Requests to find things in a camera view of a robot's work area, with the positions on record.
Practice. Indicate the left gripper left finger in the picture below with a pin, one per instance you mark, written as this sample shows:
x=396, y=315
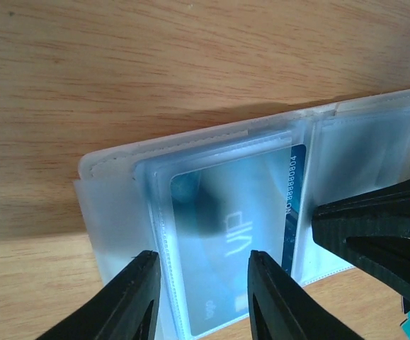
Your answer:
x=126, y=308

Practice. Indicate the blue card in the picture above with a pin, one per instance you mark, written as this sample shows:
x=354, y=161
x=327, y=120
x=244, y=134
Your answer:
x=224, y=212

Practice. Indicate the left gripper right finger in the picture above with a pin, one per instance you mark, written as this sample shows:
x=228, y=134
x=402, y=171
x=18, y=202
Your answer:
x=280, y=309

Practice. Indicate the beige card holder wallet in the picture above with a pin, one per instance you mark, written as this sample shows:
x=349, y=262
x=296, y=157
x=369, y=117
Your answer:
x=352, y=147

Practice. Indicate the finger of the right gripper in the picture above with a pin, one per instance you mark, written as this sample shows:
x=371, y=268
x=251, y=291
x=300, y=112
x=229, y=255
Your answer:
x=381, y=213
x=384, y=258

